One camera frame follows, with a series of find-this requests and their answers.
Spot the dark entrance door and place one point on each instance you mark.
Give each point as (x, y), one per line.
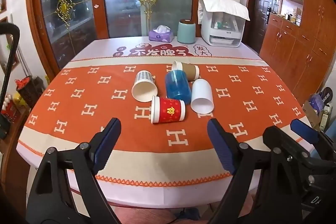
(256, 27)

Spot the red paper cup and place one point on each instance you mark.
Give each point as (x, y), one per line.
(166, 110)

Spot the cardboard box with items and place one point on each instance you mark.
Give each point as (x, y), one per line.
(318, 109)

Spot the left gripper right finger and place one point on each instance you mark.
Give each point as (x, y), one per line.
(241, 160)

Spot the brown paper cup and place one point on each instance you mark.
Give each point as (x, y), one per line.
(192, 71)

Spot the wooden cabinet with shelves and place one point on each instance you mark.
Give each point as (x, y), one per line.
(299, 44)

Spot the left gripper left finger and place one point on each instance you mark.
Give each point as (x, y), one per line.
(51, 200)

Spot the white countertop appliance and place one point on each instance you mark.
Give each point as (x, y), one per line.
(220, 29)

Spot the white cloth cover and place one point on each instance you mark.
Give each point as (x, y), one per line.
(227, 6)

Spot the black bucket with red items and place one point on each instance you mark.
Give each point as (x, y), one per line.
(30, 89)

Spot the orange H-pattern tablecloth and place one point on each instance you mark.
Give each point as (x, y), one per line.
(164, 95)

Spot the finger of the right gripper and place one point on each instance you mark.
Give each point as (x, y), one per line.
(306, 132)

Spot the teal canister with lid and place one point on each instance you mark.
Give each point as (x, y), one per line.
(186, 31)

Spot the purple tissue box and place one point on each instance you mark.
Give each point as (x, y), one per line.
(161, 34)

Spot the blue plastic cup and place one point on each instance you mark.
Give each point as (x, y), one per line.
(177, 86)

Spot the white plastic cup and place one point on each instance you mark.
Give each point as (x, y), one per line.
(201, 97)

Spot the white patterned paper cup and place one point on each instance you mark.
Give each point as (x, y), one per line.
(144, 87)

